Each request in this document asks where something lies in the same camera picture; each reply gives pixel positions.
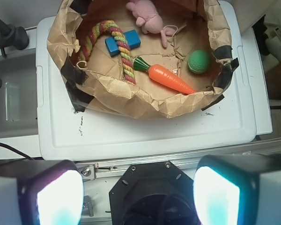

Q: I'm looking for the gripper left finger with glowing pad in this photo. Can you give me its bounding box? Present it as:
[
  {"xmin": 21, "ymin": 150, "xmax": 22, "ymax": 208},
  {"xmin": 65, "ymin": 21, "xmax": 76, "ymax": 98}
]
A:
[{"xmin": 0, "ymin": 160, "xmax": 84, "ymax": 225}]

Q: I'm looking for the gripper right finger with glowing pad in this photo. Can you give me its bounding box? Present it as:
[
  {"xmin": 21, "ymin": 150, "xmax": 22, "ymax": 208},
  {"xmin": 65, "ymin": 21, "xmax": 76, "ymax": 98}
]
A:
[{"xmin": 193, "ymin": 154, "xmax": 281, "ymax": 225}]

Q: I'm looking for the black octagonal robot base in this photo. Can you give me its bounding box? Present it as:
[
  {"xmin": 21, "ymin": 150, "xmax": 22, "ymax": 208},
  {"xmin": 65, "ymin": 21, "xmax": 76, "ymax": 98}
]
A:
[{"xmin": 109, "ymin": 161, "xmax": 201, "ymax": 225}]

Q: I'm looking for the orange plastic toy carrot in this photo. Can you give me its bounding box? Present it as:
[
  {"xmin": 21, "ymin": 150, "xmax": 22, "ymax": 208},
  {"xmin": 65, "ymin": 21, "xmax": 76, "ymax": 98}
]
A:
[{"xmin": 133, "ymin": 57, "xmax": 196, "ymax": 95}]

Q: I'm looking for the white plastic bin lid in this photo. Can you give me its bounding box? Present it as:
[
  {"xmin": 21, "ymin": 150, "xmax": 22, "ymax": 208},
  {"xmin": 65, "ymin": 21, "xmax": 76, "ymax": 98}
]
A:
[{"xmin": 36, "ymin": 1, "xmax": 257, "ymax": 161}]

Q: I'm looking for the clear plastic container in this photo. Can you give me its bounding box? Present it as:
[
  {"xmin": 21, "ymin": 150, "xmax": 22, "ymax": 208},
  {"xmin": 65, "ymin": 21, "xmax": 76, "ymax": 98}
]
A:
[{"xmin": 0, "ymin": 49, "xmax": 38, "ymax": 138}]

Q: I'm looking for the green rubber ball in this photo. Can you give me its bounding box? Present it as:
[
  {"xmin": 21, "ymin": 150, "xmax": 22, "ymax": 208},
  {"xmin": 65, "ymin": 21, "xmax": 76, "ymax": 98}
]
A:
[{"xmin": 188, "ymin": 50, "xmax": 211, "ymax": 74}]

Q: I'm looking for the crumpled brown paper bag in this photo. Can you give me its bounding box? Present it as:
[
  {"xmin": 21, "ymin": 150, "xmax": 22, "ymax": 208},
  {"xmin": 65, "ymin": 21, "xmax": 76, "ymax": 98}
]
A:
[{"xmin": 47, "ymin": 0, "xmax": 238, "ymax": 119}]

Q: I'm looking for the blue wooden block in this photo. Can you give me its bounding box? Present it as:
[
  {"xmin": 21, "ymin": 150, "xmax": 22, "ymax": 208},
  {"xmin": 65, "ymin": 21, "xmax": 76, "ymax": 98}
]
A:
[{"xmin": 105, "ymin": 30, "xmax": 141, "ymax": 57}]

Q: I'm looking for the pink plush toy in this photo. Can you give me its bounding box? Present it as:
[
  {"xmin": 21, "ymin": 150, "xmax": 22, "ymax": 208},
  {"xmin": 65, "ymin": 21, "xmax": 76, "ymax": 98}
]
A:
[{"xmin": 126, "ymin": 0, "xmax": 178, "ymax": 48}]

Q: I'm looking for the aluminium rail with bracket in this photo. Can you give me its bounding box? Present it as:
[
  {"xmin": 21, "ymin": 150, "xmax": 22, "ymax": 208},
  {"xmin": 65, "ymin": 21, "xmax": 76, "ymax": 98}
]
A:
[{"xmin": 76, "ymin": 137, "xmax": 281, "ymax": 182}]

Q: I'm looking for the black cable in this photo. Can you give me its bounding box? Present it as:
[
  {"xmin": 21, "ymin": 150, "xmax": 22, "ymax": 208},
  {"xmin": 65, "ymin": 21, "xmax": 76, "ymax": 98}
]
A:
[{"xmin": 0, "ymin": 140, "xmax": 36, "ymax": 161}]

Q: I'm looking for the black clamp mount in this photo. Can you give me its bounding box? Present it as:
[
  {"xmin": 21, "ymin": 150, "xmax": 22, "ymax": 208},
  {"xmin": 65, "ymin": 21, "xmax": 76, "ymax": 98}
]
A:
[{"xmin": 0, "ymin": 19, "xmax": 30, "ymax": 58}]

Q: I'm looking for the multicolour rope toy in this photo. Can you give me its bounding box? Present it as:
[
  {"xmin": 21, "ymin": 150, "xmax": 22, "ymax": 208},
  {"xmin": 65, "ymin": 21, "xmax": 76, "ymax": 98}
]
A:
[{"xmin": 77, "ymin": 20, "xmax": 136, "ymax": 85}]

